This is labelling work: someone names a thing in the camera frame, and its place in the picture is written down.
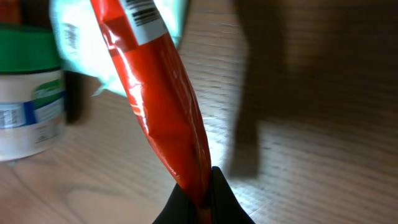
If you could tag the light teal wipes pack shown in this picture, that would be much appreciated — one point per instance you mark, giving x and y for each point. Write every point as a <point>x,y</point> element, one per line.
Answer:
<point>82,47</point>

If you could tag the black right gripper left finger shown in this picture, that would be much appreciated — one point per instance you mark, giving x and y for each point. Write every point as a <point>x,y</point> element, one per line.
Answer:
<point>179,209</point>

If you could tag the green lid jar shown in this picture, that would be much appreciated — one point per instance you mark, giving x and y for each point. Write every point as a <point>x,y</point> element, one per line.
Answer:
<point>32,92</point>

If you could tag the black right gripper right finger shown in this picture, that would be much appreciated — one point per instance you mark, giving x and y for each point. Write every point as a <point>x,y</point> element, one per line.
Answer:
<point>225,208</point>

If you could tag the narrow red stick packet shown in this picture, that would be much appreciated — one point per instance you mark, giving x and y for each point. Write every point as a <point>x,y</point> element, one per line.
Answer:
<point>158,89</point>

